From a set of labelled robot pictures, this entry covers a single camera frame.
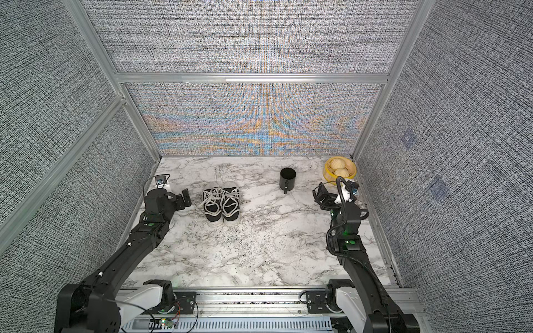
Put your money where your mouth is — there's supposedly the upper steamed bun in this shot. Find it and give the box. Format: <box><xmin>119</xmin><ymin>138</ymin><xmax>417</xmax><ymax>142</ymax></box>
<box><xmin>330</xmin><ymin>158</ymin><xmax>346</xmax><ymax>171</ymax></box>

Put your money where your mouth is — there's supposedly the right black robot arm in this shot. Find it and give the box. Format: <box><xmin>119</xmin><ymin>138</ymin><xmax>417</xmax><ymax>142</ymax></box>
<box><xmin>312</xmin><ymin>176</ymin><xmax>421</xmax><ymax>332</ymax></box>

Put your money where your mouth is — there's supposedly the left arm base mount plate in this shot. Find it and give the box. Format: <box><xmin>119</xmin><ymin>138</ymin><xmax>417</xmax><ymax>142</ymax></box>
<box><xmin>144</xmin><ymin>291</ymin><xmax>197</xmax><ymax>315</ymax></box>

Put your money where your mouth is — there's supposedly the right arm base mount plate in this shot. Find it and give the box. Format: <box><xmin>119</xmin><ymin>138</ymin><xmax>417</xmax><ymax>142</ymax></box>
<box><xmin>301</xmin><ymin>291</ymin><xmax>333</xmax><ymax>314</ymax></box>

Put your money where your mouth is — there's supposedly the aluminium front rail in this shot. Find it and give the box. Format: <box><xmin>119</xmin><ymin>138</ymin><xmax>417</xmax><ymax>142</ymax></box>
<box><xmin>115</xmin><ymin>284</ymin><xmax>426</xmax><ymax>319</ymax></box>

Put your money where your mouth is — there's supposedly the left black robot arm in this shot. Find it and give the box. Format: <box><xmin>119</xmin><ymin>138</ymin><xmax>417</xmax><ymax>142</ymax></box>
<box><xmin>54</xmin><ymin>188</ymin><xmax>192</xmax><ymax>332</ymax></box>

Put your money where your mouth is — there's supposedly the black canvas sneaker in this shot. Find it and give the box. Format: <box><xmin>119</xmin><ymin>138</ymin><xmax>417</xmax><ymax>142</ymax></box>
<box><xmin>222</xmin><ymin>183</ymin><xmax>242</xmax><ymax>226</ymax></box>
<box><xmin>201</xmin><ymin>187</ymin><xmax>223</xmax><ymax>228</ymax></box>

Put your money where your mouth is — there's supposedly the black metal mug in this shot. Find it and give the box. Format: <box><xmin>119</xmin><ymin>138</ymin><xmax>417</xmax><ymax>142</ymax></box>
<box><xmin>279</xmin><ymin>167</ymin><xmax>297</xmax><ymax>194</ymax></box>

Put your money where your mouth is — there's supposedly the yellow bamboo steamer basket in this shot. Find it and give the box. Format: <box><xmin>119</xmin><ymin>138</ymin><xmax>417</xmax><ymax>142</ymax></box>
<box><xmin>323</xmin><ymin>156</ymin><xmax>358</xmax><ymax>182</ymax></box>

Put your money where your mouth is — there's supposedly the white slotted cable duct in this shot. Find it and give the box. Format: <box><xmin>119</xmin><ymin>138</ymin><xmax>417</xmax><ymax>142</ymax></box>
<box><xmin>124</xmin><ymin>317</ymin><xmax>333</xmax><ymax>332</ymax></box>

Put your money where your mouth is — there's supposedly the steamed bun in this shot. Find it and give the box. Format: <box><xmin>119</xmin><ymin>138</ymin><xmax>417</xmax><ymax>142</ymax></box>
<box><xmin>330</xmin><ymin>158</ymin><xmax>346</xmax><ymax>171</ymax></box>
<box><xmin>334</xmin><ymin>168</ymin><xmax>351</xmax><ymax>178</ymax></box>

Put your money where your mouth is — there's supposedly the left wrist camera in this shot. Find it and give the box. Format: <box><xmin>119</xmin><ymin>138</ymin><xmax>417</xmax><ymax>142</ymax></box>
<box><xmin>154</xmin><ymin>174</ymin><xmax>170</xmax><ymax>188</ymax></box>

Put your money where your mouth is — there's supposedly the lower steamed bun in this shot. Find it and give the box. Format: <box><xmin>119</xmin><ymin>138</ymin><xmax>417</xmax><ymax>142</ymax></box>
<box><xmin>334</xmin><ymin>168</ymin><xmax>351</xmax><ymax>178</ymax></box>

